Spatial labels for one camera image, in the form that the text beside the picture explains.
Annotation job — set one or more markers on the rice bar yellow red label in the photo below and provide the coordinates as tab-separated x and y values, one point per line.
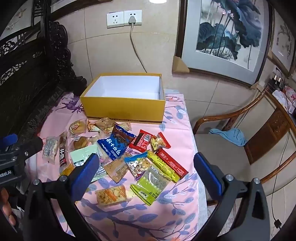
121	127

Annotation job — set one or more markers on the white labelled clear packet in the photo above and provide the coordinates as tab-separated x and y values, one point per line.
101	173

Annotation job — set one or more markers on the long yellow snack packet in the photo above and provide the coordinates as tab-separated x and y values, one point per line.
161	165

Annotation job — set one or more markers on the orange cracker packet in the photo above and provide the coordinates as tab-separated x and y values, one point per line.
111	195

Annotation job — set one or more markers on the wooden armchair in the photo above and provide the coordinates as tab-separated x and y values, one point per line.
222	157

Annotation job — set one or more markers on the power strip with plugs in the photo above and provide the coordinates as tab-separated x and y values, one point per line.
277	81

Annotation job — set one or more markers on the cardboard corner protector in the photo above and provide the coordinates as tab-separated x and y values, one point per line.
255	85
180	64

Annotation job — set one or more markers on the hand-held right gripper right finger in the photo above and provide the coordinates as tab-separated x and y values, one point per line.
207	177

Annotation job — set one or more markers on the blue cloth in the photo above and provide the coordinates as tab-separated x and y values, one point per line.
231	136

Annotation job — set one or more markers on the orange white snack packet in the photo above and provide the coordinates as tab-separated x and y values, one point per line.
92	127

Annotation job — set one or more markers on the round pastry red label packet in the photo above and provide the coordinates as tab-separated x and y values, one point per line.
76	127

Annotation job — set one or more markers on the pink printed tablecloth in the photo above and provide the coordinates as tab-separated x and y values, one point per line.
161	208

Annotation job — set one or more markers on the framed lotus painting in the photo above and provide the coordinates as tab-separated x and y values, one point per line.
226	34

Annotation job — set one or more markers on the pale green packet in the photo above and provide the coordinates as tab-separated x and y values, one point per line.
81	157

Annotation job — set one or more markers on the long red bar packet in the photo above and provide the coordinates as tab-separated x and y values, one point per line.
172	163

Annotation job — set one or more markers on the yellow cake clear packet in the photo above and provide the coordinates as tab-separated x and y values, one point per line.
79	142

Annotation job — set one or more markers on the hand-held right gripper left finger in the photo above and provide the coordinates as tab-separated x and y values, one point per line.
86	178

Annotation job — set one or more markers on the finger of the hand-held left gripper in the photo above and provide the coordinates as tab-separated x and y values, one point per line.
9	139
29	146

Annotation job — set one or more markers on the person's left hand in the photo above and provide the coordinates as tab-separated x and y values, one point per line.
5	209

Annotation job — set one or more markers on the small orange packet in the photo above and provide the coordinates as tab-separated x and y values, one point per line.
67	170

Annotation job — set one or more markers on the yellow cardboard box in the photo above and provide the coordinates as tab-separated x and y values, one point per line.
122	109

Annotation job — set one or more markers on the framed picture pale paper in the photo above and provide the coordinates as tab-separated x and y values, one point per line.
20	16

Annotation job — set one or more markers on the dark carved wooden furniture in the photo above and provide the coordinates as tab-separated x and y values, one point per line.
30	81

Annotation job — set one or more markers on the brown wrapped snack packet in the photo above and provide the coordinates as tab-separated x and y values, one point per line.
104	121

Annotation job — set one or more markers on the clear peanut candy packet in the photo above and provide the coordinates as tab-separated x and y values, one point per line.
50	149

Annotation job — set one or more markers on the red dark snack packet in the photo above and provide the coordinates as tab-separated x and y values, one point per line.
140	141

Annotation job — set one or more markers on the dark brown bar packet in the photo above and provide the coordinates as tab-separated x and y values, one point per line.
63	150

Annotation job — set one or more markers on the pink printed package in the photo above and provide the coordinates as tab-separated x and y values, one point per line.
288	95

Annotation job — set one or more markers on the blue snack packet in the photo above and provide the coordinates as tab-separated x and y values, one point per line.
115	143

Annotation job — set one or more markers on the green seed packet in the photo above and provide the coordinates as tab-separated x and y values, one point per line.
150	185

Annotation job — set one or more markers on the red peanut packet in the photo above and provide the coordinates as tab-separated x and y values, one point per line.
158	141

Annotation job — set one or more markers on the brown paper snack packet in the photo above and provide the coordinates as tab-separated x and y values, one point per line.
116	171

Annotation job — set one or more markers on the white wall socket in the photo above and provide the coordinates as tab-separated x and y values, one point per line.
115	20
137	16

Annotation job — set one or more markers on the blue yellow cartoon packet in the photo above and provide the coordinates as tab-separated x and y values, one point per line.
137	165

